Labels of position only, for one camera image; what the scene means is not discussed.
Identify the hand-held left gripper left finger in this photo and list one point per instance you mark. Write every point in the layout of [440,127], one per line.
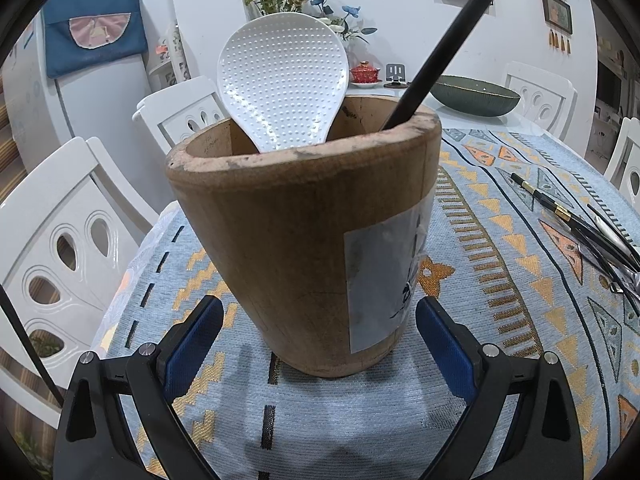
[195,345]

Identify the blue artificial flowers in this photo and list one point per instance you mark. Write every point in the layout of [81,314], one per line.
[350,15]

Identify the white dotted rice paddle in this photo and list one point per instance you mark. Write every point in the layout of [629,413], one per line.
[280,70]

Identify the small framed picture with tassels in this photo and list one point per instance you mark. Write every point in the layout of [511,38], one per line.
[556,10]

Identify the blue refrigerator cover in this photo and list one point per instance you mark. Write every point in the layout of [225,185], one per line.
[60,55]

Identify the white shelf rack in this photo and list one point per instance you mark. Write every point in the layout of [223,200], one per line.
[172,55]

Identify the white dining chair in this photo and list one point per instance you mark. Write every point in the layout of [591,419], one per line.
[622,150]
[537,95]
[50,195]
[165,120]

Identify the wooden utensil holder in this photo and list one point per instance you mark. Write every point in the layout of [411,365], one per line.
[280,240]

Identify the black gold-banded utensil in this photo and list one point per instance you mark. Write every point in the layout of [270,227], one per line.
[542,199]

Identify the black chopstick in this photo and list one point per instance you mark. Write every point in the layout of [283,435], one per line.
[607,222]
[440,55]

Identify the white refrigerator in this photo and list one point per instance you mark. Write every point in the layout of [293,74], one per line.
[100,105]

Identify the dark green bowl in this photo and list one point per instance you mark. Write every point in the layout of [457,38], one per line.
[475,97]

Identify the patterned light blue tablecloth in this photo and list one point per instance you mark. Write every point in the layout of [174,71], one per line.
[500,260]

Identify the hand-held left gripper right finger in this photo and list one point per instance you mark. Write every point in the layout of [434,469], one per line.
[445,350]

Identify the red lidded teacup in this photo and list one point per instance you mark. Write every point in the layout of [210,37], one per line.
[365,74]

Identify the small dark stand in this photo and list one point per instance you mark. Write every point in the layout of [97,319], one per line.
[395,76]

